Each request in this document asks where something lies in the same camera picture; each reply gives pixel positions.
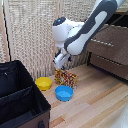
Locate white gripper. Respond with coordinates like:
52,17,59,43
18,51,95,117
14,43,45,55
53,49,73,72

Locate brown drawer with short handle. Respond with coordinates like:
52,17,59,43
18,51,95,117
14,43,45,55
86,24,128,66

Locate dark brown drawer cabinet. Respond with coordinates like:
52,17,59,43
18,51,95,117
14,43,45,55
87,6,128,84

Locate red yellow patterned box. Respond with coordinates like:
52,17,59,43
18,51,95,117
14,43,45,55
54,68,79,90

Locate blue bowl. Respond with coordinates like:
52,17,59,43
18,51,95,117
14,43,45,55
54,85,74,102

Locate yellow bowl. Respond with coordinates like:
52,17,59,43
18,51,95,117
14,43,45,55
35,76,53,92

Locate woven beige folding screen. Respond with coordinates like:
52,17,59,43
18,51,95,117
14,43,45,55
0,0,101,81

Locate black fabric storage box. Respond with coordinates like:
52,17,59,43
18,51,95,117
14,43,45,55
0,59,52,128

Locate brown drawer with long handle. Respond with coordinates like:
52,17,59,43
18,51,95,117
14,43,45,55
88,52,128,81

